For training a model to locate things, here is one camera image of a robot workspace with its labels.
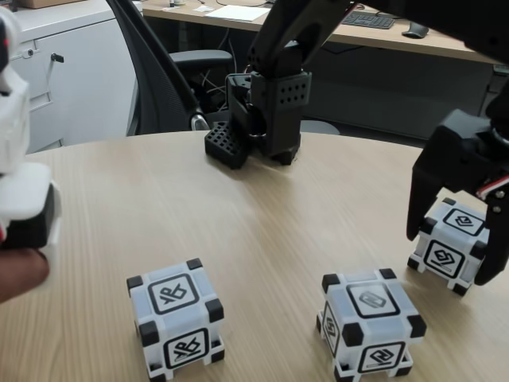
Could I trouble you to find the white cube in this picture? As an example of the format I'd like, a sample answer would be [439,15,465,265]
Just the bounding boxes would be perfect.
[316,268,429,382]
[406,197,492,298]
[126,257,226,381]

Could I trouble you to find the white leader arm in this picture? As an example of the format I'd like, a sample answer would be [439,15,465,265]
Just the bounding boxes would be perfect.
[0,6,64,255]

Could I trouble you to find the person's hand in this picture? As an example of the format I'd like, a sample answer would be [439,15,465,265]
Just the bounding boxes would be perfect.
[0,246,51,306]

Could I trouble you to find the dark computer mouse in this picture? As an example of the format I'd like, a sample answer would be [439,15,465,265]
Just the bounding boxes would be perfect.
[401,21,430,40]

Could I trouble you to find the black keyboard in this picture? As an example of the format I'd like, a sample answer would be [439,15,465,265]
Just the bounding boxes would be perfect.
[340,11,397,29]

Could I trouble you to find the black perforated block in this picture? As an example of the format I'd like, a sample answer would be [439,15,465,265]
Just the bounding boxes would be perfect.
[204,121,251,171]

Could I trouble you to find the white paper sheet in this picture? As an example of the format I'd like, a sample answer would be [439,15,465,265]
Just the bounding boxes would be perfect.
[204,4,271,21]

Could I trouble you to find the white cube, X-shaped symbol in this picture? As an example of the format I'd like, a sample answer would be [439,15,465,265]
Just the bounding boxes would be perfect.
[126,257,226,381]

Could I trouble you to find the black mesh office chair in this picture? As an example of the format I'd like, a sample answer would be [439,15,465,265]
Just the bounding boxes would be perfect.
[105,0,342,138]

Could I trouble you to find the white cabinet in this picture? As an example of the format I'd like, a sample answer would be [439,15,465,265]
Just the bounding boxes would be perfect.
[7,6,138,155]

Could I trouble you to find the cardboard box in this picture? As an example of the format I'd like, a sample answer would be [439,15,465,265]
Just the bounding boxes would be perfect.
[18,0,68,10]

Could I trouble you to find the red white servo cable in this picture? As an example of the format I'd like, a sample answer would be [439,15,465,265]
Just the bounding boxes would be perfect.
[475,177,503,200]

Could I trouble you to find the tangled cables under desk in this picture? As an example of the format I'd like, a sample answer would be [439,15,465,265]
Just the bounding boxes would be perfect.
[200,68,234,113]

